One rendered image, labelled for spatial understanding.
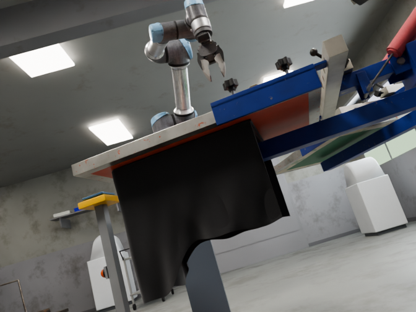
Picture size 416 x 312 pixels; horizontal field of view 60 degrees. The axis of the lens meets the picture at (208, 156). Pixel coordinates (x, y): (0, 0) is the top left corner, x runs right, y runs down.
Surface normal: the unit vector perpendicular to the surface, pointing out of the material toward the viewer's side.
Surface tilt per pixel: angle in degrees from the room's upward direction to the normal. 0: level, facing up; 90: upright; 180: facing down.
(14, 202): 90
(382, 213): 90
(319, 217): 90
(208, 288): 90
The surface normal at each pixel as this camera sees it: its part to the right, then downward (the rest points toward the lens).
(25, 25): -0.03, -0.24
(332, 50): -0.27, -0.16
